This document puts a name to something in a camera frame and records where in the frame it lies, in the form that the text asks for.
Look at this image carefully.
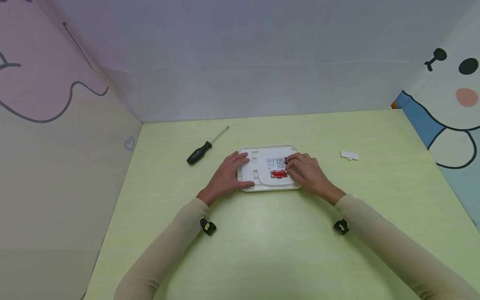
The person's right forearm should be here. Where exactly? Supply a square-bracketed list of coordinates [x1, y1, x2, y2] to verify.
[334, 194, 480, 300]

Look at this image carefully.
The black handled screwdriver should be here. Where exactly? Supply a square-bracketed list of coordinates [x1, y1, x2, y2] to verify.
[186, 126, 230, 165]

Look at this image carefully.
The person's left hand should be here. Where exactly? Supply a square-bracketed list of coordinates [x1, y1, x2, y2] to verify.
[196, 151, 255, 208]

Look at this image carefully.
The person's right hand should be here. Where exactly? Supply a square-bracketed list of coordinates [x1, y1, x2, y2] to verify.
[285, 152, 347, 206]

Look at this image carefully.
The black wrist band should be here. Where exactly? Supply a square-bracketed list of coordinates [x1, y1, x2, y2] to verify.
[333, 219, 350, 236]
[200, 217, 217, 236]

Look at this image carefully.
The white plastic device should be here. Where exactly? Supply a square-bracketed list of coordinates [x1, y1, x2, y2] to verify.
[236, 144, 303, 193]

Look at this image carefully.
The person's left forearm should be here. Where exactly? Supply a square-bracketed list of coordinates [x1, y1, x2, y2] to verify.
[113, 197, 210, 300]

